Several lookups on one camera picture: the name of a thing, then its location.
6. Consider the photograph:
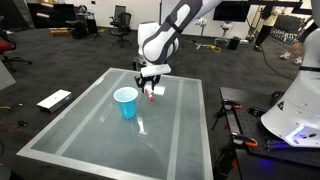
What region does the orange and black clamp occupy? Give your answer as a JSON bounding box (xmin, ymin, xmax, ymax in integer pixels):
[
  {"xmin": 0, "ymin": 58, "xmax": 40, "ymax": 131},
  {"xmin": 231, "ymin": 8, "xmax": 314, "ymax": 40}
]
[
  {"xmin": 221, "ymin": 98, "xmax": 244, "ymax": 111},
  {"xmin": 229, "ymin": 131, "xmax": 259, "ymax": 149}
]

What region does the black floor cable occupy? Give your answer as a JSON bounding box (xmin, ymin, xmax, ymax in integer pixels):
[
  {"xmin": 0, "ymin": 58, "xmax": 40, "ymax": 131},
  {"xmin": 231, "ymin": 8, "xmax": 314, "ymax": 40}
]
[{"xmin": 245, "ymin": 18, "xmax": 296, "ymax": 82}]

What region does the black office chair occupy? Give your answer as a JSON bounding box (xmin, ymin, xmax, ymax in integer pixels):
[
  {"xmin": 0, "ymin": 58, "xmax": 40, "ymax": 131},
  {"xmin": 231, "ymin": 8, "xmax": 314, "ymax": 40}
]
[
  {"xmin": 110, "ymin": 12, "xmax": 133, "ymax": 48},
  {"xmin": 109, "ymin": 4, "xmax": 128, "ymax": 28}
]

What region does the black knob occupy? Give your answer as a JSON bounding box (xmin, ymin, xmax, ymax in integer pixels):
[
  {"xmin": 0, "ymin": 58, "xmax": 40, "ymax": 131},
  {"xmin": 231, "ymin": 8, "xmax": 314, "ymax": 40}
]
[{"xmin": 247, "ymin": 106, "xmax": 267, "ymax": 118}]

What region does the person in black trousers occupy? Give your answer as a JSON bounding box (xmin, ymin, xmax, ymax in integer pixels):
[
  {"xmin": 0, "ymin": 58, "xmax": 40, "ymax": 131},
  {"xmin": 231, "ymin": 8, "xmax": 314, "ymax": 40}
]
[{"xmin": 253, "ymin": 5, "xmax": 282, "ymax": 53}]

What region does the black breadboard robot table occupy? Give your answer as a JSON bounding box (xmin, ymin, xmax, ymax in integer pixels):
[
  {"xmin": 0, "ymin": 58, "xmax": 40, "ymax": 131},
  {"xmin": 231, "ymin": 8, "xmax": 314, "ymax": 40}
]
[{"xmin": 213, "ymin": 86, "xmax": 320, "ymax": 180}]

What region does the black shelf desk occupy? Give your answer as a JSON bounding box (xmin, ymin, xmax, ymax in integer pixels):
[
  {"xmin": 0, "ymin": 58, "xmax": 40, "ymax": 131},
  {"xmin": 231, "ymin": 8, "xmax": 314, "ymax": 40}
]
[{"xmin": 26, "ymin": 2, "xmax": 78, "ymax": 30}]

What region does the red and white marker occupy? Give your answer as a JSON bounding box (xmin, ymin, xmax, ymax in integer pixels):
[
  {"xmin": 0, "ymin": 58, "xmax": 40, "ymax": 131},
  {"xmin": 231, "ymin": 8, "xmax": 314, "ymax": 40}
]
[{"xmin": 144, "ymin": 88, "xmax": 156, "ymax": 103}]

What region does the white stand machine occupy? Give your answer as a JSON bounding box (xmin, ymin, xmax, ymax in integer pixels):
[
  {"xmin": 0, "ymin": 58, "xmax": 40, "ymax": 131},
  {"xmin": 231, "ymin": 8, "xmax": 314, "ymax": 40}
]
[{"xmin": 214, "ymin": 20, "xmax": 235, "ymax": 47}]

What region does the black cart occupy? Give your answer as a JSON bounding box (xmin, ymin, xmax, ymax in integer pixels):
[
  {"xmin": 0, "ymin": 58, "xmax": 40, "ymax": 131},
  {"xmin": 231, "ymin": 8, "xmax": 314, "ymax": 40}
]
[{"xmin": 64, "ymin": 19, "xmax": 99, "ymax": 40}]

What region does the grey panel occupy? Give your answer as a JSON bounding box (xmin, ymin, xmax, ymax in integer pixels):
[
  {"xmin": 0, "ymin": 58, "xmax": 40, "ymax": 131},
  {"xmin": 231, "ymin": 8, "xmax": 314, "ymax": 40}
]
[{"xmin": 0, "ymin": 60, "xmax": 17, "ymax": 92}]

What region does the white flat box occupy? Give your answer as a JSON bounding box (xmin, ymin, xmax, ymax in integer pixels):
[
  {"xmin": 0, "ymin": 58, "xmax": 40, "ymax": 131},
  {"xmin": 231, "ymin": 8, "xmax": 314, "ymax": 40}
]
[{"xmin": 36, "ymin": 88, "xmax": 74, "ymax": 114}]

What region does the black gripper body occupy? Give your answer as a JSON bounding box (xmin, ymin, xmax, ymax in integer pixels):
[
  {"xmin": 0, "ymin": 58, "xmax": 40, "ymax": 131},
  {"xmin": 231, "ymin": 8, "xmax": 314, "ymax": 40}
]
[{"xmin": 134, "ymin": 73, "xmax": 162, "ymax": 86}]

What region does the yellow wooden box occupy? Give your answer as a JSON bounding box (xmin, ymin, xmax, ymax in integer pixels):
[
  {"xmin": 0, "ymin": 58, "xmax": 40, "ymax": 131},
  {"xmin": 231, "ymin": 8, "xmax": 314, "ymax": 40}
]
[{"xmin": 49, "ymin": 27, "xmax": 70, "ymax": 37}]

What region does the black bin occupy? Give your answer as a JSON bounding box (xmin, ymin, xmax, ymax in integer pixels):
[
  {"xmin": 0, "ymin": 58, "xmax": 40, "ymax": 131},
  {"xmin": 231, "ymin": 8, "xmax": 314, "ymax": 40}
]
[{"xmin": 227, "ymin": 36, "xmax": 242, "ymax": 51}]

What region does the yellow cable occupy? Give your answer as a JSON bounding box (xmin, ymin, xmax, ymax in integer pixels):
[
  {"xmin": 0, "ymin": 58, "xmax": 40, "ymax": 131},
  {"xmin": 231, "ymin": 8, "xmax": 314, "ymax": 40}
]
[{"xmin": 207, "ymin": 44, "xmax": 222, "ymax": 54}]

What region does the red office chair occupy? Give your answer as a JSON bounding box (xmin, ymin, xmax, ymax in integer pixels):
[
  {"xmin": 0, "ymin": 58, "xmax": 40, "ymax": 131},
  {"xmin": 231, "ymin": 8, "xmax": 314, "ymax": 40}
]
[{"xmin": 0, "ymin": 15, "xmax": 34, "ymax": 72}]

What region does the blue plastic cup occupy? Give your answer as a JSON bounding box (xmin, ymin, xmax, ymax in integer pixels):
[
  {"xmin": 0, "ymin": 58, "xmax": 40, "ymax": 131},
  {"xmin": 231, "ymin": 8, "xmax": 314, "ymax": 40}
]
[{"xmin": 113, "ymin": 86, "xmax": 139, "ymax": 120}]

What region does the black wall monitor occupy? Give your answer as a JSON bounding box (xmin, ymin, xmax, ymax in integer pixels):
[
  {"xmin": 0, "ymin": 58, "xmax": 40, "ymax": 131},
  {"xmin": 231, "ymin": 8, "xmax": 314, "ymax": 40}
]
[{"xmin": 213, "ymin": 0, "xmax": 252, "ymax": 23}]

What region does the person in shorts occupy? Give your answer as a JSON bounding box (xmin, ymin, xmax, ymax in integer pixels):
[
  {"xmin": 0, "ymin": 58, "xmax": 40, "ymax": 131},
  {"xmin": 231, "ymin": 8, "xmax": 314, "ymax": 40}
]
[{"xmin": 279, "ymin": 17, "xmax": 317, "ymax": 65}]

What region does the white device on tripod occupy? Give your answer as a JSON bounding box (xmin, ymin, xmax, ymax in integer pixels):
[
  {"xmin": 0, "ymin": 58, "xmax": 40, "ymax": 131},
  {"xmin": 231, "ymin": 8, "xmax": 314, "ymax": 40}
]
[{"xmin": 195, "ymin": 17, "xmax": 209, "ymax": 50}]

